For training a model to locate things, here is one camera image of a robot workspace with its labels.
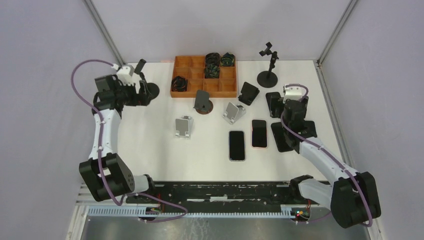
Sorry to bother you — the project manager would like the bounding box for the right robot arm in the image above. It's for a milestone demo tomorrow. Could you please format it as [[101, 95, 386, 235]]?
[[280, 99, 382, 229]]

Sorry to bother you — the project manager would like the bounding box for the round wooden phone stand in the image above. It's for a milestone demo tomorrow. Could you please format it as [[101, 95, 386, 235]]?
[[193, 90, 214, 115]]

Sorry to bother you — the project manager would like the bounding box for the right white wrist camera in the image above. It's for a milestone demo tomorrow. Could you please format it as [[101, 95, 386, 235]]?
[[283, 83, 304, 103]]

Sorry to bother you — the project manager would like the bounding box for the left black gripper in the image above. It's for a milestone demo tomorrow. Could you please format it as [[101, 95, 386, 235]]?
[[114, 80, 153, 107]]

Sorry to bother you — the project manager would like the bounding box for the black coiled band top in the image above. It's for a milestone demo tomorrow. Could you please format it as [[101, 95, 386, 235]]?
[[204, 52, 221, 66]]

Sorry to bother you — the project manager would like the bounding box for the black phone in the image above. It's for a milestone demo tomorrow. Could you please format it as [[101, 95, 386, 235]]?
[[270, 122, 294, 153], [265, 92, 284, 118]]

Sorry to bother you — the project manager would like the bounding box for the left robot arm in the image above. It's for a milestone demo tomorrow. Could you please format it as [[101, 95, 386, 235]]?
[[78, 74, 159, 206]]

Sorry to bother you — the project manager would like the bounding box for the white slotted cable duct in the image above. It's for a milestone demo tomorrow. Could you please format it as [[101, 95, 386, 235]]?
[[86, 205, 312, 220]]

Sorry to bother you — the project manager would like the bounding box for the black coiled band front-left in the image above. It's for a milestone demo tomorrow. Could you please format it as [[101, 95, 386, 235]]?
[[170, 75, 188, 92]]

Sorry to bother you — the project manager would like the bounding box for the pink case phone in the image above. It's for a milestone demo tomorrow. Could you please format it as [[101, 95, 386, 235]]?
[[251, 119, 268, 149]]

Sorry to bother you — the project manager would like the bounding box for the orange compartment tray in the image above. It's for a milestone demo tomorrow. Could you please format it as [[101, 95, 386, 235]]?
[[169, 55, 238, 98]]

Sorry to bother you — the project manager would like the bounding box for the silver phone stand left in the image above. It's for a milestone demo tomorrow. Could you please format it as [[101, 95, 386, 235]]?
[[174, 115, 194, 139]]

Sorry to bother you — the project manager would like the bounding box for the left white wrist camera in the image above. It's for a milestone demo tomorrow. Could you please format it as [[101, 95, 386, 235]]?
[[111, 63, 135, 86]]

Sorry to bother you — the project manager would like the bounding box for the silver folding phone stand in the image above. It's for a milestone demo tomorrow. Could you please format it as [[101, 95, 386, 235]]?
[[222, 102, 246, 125]]

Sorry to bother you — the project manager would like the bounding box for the black coiled band middle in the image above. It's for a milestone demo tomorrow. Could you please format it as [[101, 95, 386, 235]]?
[[204, 64, 220, 79]]

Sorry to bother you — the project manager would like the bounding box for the phone with clear case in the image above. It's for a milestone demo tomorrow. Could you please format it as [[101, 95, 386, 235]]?
[[228, 130, 246, 162]]

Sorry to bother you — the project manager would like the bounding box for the black folding phone stand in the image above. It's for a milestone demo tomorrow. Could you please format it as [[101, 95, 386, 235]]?
[[237, 82, 260, 106]]

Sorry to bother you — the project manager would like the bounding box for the aluminium rail frame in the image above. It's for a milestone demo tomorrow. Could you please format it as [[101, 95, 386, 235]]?
[[75, 183, 376, 208]]

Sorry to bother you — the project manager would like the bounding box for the black clamp stand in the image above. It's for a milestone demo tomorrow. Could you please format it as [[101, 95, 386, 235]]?
[[134, 59, 160, 106], [256, 42, 279, 88]]

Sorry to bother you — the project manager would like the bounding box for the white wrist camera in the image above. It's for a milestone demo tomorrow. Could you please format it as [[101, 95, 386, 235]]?
[[111, 63, 135, 86], [283, 83, 304, 103]]

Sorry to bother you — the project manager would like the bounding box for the green-black coiled band right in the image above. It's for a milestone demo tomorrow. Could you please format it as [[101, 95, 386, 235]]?
[[220, 52, 236, 67]]

